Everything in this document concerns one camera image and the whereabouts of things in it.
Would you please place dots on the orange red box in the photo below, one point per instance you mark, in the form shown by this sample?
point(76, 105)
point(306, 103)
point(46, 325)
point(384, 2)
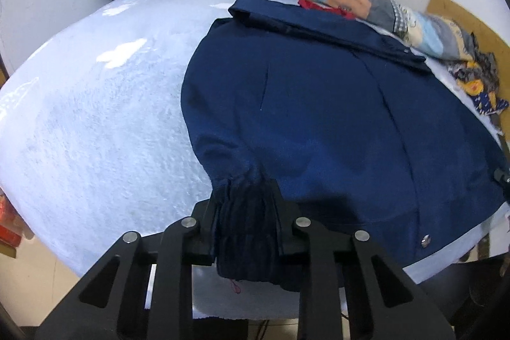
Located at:
point(11, 230)

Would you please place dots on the brown cardboard sheet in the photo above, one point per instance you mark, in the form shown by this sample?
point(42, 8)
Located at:
point(488, 40)

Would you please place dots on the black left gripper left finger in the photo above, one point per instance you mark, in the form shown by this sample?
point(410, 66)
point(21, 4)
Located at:
point(141, 288)

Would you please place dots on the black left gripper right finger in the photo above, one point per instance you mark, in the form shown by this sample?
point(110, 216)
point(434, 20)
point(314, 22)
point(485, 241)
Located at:
point(349, 286)

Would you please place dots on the light blue bed sheet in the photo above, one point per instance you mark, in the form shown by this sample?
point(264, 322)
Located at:
point(93, 138)

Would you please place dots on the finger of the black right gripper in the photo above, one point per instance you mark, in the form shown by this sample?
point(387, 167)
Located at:
point(503, 179)

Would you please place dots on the navy blue garment red collar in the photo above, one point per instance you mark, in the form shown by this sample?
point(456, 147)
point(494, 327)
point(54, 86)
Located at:
point(348, 123)

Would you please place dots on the colourful patterned cloth pile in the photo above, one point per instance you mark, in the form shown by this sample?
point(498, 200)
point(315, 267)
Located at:
point(478, 85)

